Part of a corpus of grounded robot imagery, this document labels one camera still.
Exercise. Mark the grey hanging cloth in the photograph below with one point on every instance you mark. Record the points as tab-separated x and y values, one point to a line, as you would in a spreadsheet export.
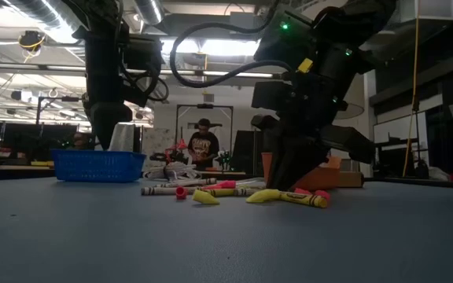
123	137

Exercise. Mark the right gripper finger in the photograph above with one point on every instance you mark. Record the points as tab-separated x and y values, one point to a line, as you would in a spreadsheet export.
348	143
293	165

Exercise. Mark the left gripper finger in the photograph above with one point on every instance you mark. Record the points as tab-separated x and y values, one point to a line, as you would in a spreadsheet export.
108	131

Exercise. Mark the black monitor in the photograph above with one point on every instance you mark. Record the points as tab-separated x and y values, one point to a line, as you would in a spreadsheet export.
246	151

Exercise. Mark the pink eraser cap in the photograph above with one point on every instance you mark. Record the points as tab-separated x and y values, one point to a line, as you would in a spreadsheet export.
322	195
302	191
224	184
181	192

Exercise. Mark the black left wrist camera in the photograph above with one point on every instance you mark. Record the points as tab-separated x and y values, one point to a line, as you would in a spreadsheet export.
144	55

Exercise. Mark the yellow eraser cap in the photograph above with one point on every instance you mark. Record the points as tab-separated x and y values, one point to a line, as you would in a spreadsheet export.
264	195
205	197

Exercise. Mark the green-tipped yellow crayon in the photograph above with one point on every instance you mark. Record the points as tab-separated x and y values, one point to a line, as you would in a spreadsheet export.
234	192

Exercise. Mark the red black device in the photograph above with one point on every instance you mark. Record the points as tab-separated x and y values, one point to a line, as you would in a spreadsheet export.
179	147

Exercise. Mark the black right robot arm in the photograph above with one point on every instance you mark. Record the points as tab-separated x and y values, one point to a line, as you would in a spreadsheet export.
352	27

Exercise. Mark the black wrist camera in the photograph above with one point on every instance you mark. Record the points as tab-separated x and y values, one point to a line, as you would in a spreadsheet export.
269	94
144	55

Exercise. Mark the person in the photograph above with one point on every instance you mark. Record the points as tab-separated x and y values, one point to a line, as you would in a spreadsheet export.
203	145

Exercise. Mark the black gantry frame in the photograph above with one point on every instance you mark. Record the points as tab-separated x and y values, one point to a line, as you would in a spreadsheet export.
205	105

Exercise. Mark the blue plastic mesh basket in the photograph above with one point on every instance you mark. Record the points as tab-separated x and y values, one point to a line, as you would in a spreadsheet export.
93	167

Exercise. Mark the grey crayon white wrapper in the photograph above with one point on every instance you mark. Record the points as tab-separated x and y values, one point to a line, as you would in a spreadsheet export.
189	182
163	191

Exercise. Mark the white board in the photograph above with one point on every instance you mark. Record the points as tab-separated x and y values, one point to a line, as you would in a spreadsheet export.
395	127

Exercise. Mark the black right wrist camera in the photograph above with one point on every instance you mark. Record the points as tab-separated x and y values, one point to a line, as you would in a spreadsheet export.
269	94

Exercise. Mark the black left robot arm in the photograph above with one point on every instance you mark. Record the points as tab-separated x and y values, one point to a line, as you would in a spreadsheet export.
93	15

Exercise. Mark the orange plastic bin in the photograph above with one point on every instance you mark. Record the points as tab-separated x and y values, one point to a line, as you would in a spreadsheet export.
317	178

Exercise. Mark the silver ceiling duct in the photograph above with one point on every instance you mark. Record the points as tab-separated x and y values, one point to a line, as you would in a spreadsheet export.
148	9
45	15

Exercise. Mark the orange-tipped yellow crayon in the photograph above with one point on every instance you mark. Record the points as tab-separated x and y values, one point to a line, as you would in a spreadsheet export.
305	199

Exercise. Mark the white cylindrical lamp shade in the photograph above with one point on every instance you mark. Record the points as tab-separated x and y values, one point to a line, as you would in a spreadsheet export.
354	98

